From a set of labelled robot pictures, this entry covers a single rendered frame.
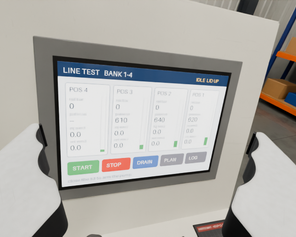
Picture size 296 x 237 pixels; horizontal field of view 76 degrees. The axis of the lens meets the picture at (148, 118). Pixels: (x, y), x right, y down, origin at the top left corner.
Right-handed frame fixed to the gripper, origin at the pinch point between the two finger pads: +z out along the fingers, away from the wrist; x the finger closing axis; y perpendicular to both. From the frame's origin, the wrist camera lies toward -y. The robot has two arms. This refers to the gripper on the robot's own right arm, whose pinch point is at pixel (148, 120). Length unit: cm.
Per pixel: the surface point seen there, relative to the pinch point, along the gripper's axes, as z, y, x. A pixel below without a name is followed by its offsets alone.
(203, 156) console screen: 30.3, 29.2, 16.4
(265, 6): 615, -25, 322
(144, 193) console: 23.3, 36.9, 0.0
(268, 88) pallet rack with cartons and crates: 428, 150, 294
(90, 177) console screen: 20.2, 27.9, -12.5
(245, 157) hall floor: 190, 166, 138
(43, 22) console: 25.2, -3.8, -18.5
